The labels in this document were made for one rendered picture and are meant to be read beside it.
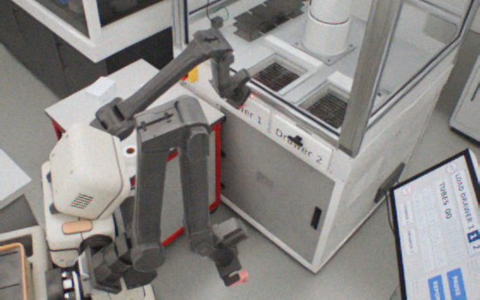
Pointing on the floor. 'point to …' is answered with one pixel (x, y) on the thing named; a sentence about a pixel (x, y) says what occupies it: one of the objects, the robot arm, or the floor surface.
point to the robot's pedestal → (14, 197)
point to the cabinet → (304, 183)
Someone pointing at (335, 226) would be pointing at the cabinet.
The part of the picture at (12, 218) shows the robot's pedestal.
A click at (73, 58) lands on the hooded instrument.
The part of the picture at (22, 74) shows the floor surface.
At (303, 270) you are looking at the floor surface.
